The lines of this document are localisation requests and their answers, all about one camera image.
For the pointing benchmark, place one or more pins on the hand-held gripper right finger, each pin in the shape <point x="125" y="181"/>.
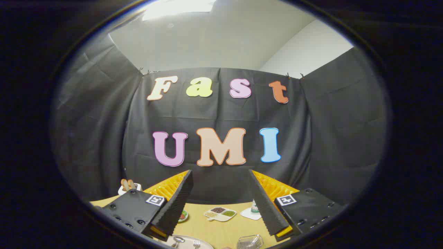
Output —
<point x="264" y="204"/>

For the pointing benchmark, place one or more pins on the brown toast slice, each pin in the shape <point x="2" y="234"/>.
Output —
<point x="132" y="184"/>
<point x="124" y="184"/>

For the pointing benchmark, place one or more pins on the clear plastic water bottle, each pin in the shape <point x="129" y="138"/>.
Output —
<point x="255" y="206"/>

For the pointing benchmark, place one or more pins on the ceiling light panel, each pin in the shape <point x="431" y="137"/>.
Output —
<point x="176" y="8"/>

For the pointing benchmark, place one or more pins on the white divided dish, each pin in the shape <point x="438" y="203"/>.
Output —
<point x="221" y="217"/>

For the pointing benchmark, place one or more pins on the white square coaster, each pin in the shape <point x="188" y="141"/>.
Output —
<point x="247" y="214"/>

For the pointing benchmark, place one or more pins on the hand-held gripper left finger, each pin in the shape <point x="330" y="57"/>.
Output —
<point x="178" y="202"/>

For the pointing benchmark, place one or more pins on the large white plate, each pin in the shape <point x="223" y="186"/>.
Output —
<point x="188" y="242"/>

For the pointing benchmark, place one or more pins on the white toaster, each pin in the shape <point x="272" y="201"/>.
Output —
<point x="121" y="191"/>

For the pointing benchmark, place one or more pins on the pale green food plate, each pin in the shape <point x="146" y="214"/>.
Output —
<point x="184" y="218"/>

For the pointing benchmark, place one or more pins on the green beans pile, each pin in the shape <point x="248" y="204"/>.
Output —
<point x="228" y="213"/>

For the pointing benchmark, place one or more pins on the yellow beans pile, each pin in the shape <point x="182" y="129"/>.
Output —
<point x="210" y="214"/>

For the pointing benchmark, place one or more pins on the clear glass rectangular container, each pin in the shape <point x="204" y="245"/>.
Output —
<point x="250" y="242"/>

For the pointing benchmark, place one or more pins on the dark red beans pile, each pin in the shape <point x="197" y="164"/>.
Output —
<point x="217" y="210"/>

